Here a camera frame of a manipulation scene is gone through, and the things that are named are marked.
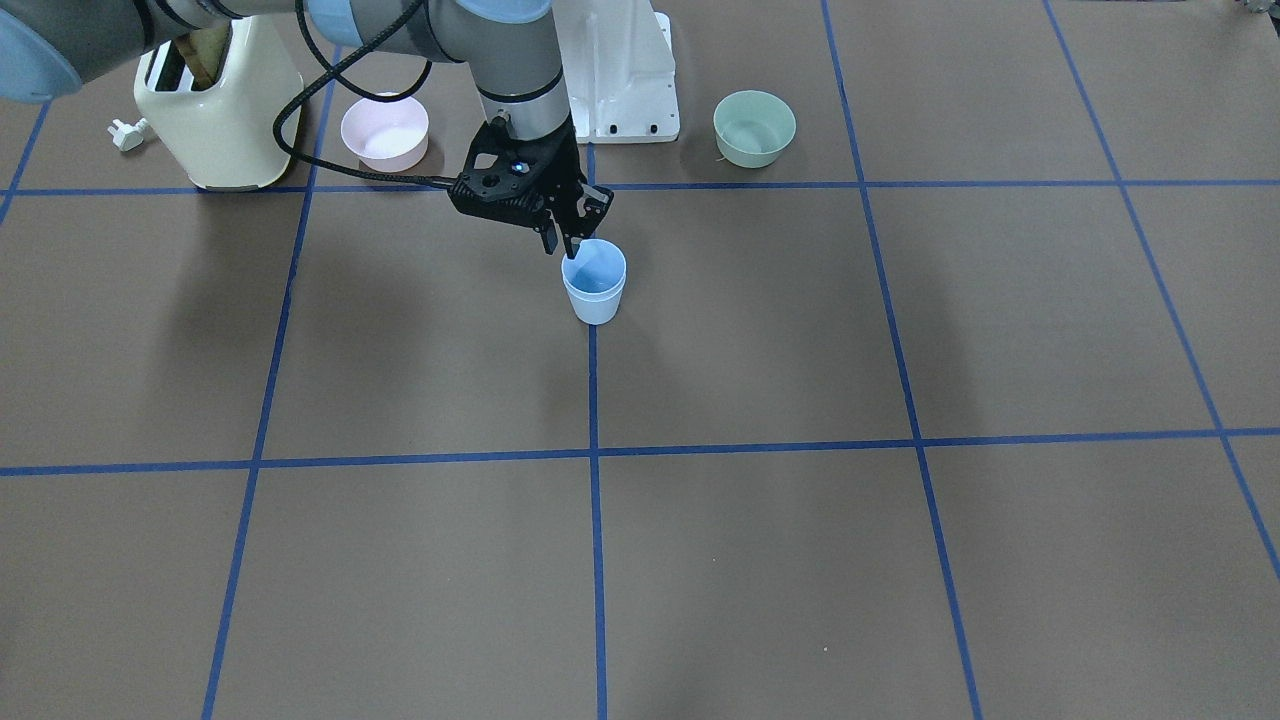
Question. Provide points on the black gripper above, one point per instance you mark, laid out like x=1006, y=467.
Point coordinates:
x=558, y=172

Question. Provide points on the light blue cup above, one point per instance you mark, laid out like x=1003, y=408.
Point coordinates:
x=594, y=280

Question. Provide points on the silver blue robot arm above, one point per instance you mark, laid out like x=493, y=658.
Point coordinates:
x=51, y=48

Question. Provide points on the green bowl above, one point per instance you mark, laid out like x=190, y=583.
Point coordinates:
x=753, y=128

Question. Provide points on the pink bowl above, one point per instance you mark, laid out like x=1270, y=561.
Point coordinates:
x=387, y=136

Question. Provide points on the cream toaster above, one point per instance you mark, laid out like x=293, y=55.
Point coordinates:
x=222, y=136

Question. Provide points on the toast slice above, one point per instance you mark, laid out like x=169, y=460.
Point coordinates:
x=203, y=51

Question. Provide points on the white toaster plug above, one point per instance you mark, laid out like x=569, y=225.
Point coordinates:
x=127, y=137

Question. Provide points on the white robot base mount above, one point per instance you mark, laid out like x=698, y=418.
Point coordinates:
x=620, y=70

